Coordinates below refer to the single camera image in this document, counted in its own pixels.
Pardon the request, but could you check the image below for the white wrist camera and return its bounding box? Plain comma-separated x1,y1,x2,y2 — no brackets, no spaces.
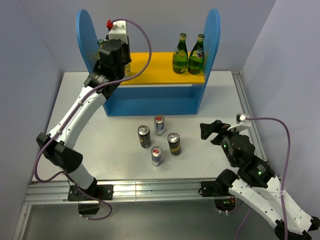
106,20,128,43
227,113,252,133

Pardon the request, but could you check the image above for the green perrier bottle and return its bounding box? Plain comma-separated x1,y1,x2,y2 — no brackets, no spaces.
187,34,205,75
172,33,188,74

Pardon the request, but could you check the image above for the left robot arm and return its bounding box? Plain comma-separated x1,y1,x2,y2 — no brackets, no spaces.
36,39,130,200

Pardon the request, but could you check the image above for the black can yellow label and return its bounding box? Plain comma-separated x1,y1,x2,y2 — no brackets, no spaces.
167,132,182,156

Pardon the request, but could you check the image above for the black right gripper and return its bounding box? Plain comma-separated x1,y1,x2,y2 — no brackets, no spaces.
199,118,243,166

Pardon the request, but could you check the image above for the blue and yellow shelf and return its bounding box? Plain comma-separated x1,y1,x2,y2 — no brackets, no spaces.
76,9,221,117

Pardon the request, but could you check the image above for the green Perrier bottle left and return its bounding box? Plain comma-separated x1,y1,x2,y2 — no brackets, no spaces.
172,33,188,74

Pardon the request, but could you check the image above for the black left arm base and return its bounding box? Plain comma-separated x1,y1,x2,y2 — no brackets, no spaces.
67,184,114,215

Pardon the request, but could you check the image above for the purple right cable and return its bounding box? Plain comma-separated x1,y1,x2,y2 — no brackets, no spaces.
234,115,292,240

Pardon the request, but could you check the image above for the aluminium rail frame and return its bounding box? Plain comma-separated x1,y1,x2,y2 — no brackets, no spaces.
13,71,275,240

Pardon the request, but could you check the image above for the red bull can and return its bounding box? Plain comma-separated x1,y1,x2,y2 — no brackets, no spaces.
154,114,165,136
151,146,163,166

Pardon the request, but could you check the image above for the green Perrier bottle right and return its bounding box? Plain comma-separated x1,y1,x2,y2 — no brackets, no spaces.
187,34,205,75

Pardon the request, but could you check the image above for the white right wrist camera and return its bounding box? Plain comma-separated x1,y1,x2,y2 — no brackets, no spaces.
227,113,252,133

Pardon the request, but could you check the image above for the clear glass bottle green cap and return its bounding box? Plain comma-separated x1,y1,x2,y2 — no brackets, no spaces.
124,62,131,78

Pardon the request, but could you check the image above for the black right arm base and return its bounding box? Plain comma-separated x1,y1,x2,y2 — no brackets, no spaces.
197,180,236,212

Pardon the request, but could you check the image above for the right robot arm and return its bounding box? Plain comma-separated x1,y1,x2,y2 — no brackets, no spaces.
199,120,320,240

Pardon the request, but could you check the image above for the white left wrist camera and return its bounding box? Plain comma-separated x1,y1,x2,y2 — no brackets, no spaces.
106,20,128,43

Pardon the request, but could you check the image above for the Red Bull can front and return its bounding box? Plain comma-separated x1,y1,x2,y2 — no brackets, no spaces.
151,146,163,166

